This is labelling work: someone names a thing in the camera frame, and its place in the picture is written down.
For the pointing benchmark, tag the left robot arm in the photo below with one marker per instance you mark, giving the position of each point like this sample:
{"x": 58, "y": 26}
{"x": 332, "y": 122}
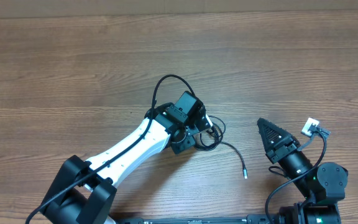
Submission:
{"x": 83, "y": 191}

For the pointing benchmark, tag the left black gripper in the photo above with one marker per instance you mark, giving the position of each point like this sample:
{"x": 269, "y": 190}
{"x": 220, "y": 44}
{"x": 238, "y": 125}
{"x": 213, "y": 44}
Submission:
{"x": 181, "y": 147}

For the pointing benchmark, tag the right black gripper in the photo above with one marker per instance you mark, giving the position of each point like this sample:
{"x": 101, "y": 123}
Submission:
{"x": 275, "y": 154}

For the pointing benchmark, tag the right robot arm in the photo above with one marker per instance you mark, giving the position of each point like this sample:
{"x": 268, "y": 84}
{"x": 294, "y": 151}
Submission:
{"x": 322, "y": 184}

